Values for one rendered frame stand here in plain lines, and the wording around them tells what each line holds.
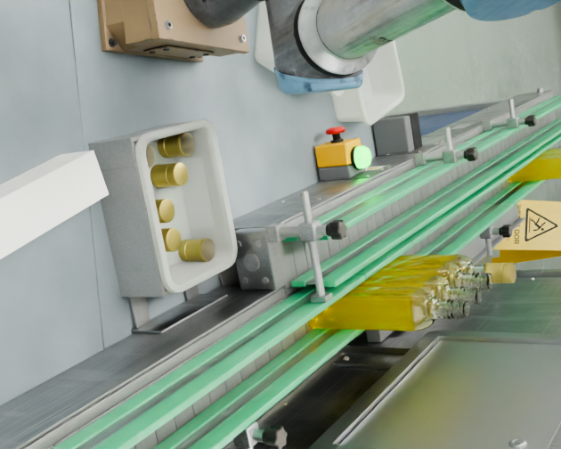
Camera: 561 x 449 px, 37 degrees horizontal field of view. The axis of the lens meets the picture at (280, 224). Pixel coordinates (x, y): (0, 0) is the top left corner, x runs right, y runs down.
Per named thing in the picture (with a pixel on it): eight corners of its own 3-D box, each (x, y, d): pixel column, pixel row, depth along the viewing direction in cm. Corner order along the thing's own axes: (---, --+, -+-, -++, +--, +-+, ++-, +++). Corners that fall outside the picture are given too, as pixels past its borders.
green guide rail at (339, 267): (291, 287, 130) (336, 287, 125) (289, 281, 130) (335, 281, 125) (556, 121, 273) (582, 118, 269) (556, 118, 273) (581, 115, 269)
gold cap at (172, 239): (140, 232, 118) (164, 231, 116) (156, 225, 121) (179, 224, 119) (145, 256, 119) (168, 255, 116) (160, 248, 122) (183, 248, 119)
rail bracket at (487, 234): (453, 258, 192) (511, 257, 184) (450, 230, 190) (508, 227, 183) (459, 253, 195) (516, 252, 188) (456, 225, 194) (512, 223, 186)
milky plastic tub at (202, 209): (123, 298, 117) (170, 298, 112) (88, 142, 112) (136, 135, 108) (196, 263, 131) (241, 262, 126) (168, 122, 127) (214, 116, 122)
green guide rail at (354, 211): (283, 241, 128) (328, 240, 124) (281, 235, 128) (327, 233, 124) (555, 99, 272) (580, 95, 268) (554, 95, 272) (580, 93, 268)
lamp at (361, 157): (352, 171, 162) (366, 169, 160) (348, 148, 161) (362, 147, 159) (361, 167, 166) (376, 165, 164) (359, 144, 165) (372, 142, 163)
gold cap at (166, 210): (133, 203, 117) (157, 201, 115) (149, 197, 120) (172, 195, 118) (139, 227, 118) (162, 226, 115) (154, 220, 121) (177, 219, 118)
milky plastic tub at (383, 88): (310, 52, 168) (348, 44, 163) (355, 28, 185) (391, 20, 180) (330, 133, 173) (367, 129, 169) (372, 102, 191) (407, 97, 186)
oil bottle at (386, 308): (308, 329, 135) (432, 332, 123) (303, 296, 134) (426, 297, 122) (324, 317, 139) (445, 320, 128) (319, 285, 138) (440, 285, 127)
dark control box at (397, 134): (375, 156, 188) (410, 152, 183) (369, 121, 186) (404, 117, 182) (389, 150, 194) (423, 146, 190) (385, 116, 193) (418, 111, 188)
